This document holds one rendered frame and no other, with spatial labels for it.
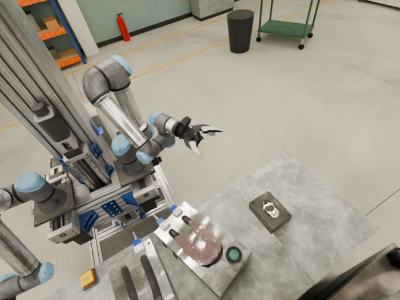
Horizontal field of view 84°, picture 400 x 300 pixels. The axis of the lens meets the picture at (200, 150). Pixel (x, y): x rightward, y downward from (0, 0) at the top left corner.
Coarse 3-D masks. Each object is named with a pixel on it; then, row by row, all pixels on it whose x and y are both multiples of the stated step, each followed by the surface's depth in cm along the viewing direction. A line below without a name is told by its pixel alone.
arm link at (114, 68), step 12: (108, 60) 99; (120, 60) 101; (108, 72) 97; (120, 72) 101; (108, 84) 99; (120, 84) 104; (120, 96) 110; (132, 96) 114; (132, 108) 117; (132, 120) 122; (144, 120) 131; (144, 132) 129
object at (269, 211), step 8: (256, 200) 135; (264, 200) 135; (272, 200) 134; (256, 208) 132; (264, 208) 133; (272, 208) 133; (280, 208) 130; (256, 216) 135; (264, 216) 128; (272, 216) 130; (280, 216) 127; (288, 216) 127; (264, 224) 130; (272, 224) 125; (280, 224) 125; (272, 232) 127
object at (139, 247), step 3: (135, 237) 126; (135, 240) 124; (138, 240) 124; (141, 240) 126; (135, 243) 123; (138, 243) 123; (141, 243) 121; (135, 246) 121; (138, 246) 121; (141, 246) 120; (144, 246) 123; (135, 249) 120; (138, 249) 120; (141, 249) 119; (144, 249) 121; (135, 252) 119; (138, 252) 120
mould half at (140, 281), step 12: (132, 252) 122; (144, 252) 121; (156, 252) 120; (108, 264) 119; (132, 264) 118; (156, 264) 117; (108, 276) 115; (120, 276) 115; (132, 276) 114; (144, 276) 114; (156, 276) 113; (168, 276) 119; (120, 288) 111; (144, 288) 110; (168, 288) 106
